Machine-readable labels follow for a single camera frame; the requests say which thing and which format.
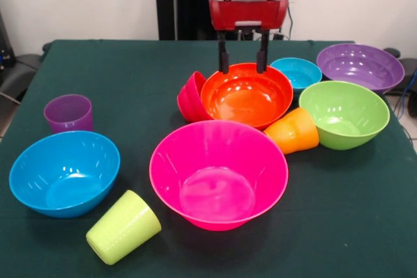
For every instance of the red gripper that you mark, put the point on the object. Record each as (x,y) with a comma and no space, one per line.
(247,11)

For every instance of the large orange-red bowl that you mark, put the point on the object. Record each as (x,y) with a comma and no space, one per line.
(247,102)

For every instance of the orange cup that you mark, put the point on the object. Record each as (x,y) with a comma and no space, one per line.
(293,133)

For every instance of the large pink bowl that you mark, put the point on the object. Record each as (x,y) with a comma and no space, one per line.
(218,177)

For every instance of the green cup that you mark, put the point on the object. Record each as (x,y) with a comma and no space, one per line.
(122,229)

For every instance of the small blue bowl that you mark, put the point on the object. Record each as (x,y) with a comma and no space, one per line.
(296,74)

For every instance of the small red-pink bowl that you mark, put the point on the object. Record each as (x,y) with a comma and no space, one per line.
(192,99)

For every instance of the large green bowl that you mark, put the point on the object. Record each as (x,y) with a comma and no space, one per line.
(345,115)

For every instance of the large purple bowl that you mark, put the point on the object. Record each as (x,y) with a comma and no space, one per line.
(360,64)

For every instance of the dark green tablecloth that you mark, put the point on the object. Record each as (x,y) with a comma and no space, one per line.
(325,193)

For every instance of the purple cup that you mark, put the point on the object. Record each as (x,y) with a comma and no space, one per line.
(68,115)

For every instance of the large blue bowl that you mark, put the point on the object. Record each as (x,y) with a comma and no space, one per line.
(65,174)

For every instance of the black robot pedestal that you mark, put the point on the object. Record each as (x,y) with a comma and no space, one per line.
(189,4)

